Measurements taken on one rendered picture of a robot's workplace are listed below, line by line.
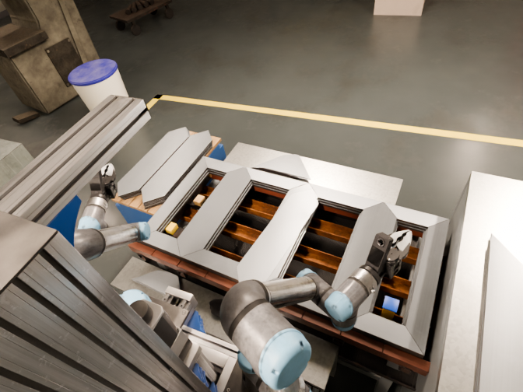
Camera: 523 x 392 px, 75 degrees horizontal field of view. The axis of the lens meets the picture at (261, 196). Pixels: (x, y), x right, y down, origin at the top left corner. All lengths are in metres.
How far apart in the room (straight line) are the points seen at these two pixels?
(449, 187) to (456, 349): 2.14
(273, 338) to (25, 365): 0.41
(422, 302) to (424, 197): 1.68
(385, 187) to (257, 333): 1.66
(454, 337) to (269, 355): 0.90
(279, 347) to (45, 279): 0.42
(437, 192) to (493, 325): 1.98
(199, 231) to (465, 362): 1.35
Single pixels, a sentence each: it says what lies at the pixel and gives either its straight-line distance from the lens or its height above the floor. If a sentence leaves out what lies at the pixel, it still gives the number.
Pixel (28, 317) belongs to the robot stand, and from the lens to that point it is 0.58.
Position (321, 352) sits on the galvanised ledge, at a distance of 1.78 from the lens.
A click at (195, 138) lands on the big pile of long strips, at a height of 0.85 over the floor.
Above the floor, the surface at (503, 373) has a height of 1.07.
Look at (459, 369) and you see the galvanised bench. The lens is 1.46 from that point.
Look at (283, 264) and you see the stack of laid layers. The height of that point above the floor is 0.86.
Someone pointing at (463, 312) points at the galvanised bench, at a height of 1.05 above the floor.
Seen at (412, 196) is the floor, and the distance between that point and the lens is 3.27.
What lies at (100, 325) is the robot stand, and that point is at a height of 1.82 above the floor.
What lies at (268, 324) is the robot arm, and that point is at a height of 1.68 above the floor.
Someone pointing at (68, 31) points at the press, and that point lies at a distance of 5.70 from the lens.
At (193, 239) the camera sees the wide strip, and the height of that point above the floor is 0.86.
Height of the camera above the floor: 2.37
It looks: 47 degrees down
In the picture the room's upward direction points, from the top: 11 degrees counter-clockwise
